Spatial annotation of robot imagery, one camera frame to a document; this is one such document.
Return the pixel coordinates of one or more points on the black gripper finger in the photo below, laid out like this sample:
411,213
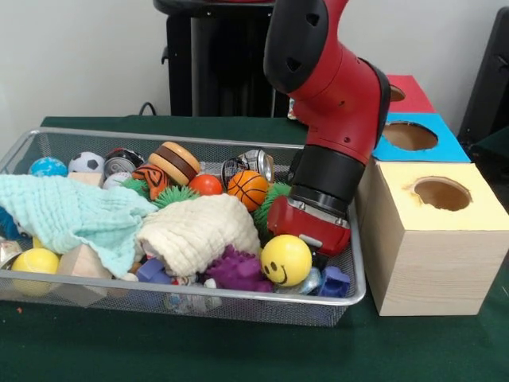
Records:
320,260

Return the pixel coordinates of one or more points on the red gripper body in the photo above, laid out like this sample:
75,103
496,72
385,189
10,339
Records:
302,223

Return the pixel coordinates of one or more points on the crushed bottle with blue label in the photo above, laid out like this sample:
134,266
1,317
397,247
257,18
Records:
308,282

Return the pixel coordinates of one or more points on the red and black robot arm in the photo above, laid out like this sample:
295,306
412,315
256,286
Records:
338,99

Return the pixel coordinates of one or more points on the wooden box with three holes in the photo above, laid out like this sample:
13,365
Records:
437,270

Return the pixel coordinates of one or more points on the yellow ball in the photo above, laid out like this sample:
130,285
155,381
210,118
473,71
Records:
35,262
286,260

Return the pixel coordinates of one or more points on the large green spiky ball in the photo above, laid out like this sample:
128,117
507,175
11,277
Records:
274,199

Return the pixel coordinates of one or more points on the purple rubber toy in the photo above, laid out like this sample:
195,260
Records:
238,270

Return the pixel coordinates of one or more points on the cream white cloth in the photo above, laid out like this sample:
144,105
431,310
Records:
199,227

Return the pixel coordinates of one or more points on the dark green tablecloth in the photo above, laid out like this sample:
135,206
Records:
238,350

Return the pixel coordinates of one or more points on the toy burger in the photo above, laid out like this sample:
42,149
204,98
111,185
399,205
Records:
175,163

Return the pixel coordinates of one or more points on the mint green cloth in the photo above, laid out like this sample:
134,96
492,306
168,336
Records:
79,211

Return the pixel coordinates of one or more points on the black and white football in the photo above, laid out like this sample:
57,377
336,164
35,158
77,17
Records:
86,162

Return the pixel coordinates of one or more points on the black upright panel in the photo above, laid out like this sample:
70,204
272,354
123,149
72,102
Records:
493,79

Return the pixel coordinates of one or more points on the blue globe ball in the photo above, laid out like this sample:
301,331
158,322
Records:
47,167

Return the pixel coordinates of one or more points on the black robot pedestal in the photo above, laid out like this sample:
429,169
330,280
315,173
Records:
222,59

